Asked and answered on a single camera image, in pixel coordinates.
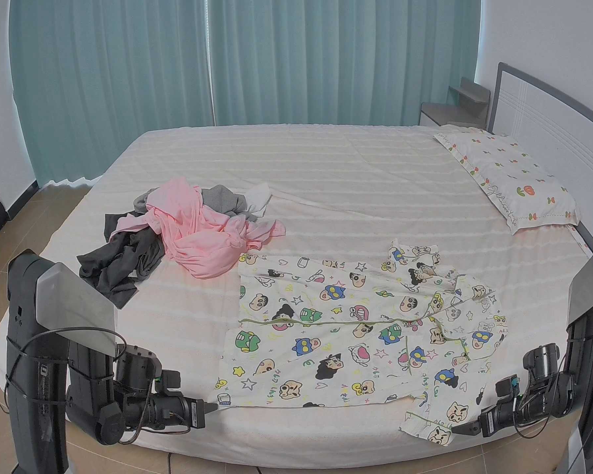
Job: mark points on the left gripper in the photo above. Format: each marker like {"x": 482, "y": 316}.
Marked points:
{"x": 178, "y": 413}

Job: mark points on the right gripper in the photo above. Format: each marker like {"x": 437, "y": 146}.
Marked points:
{"x": 499, "y": 418}

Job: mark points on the white printed pyjama top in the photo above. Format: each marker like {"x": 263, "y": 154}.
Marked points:
{"x": 326, "y": 324}

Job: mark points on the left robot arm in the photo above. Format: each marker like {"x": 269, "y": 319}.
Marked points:
{"x": 34, "y": 363}

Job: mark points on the pile of clothes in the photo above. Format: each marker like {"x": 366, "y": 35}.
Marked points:
{"x": 188, "y": 235}

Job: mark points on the bed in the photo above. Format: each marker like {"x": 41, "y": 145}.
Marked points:
{"x": 351, "y": 176}

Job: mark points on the white printed pillow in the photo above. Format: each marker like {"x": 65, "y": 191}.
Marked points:
{"x": 514, "y": 176}

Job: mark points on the grey bedside table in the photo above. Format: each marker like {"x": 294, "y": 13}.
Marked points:
{"x": 449, "y": 114}

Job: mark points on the blue-green curtain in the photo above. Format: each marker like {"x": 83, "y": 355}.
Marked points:
{"x": 341, "y": 42}
{"x": 108, "y": 67}

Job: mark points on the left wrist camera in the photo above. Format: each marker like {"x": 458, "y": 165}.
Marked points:
{"x": 170, "y": 380}

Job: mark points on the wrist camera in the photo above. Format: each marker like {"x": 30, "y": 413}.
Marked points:
{"x": 506, "y": 387}
{"x": 170, "y": 380}

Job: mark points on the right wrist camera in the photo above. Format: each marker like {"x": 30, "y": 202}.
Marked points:
{"x": 506, "y": 387}

